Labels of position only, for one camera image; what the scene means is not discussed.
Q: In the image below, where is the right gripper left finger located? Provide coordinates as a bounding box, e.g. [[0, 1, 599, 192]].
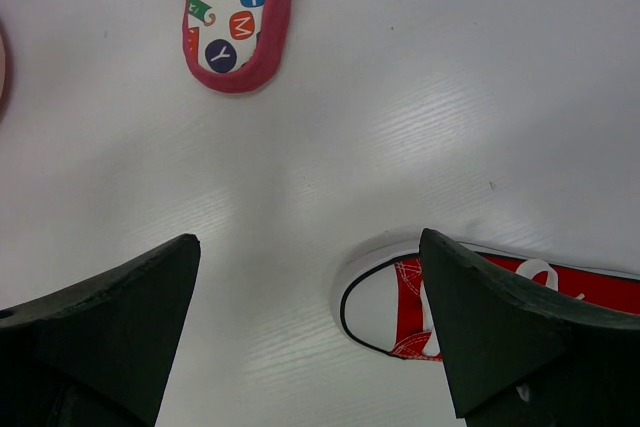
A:
[[1, 234, 201, 426]]

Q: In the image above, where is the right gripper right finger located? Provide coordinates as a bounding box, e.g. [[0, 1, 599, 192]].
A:
[[419, 229, 639, 426]]

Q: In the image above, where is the red canvas sneaker right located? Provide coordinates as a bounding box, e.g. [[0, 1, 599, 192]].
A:
[[331, 236, 639, 361]]

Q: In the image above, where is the pink patterned flip-flop right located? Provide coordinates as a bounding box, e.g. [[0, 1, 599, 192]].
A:
[[182, 0, 292, 94]]

